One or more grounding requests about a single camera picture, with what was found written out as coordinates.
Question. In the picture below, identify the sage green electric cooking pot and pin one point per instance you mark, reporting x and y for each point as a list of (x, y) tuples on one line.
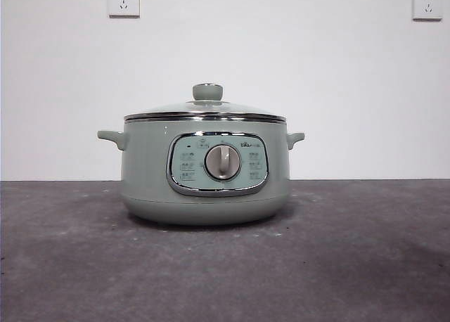
[(147, 181)]

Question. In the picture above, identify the white wall socket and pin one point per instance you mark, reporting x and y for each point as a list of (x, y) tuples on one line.
[(123, 0), (427, 5)]

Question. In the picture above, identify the glass lid with green knob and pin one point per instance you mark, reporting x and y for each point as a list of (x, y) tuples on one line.
[(207, 91)]

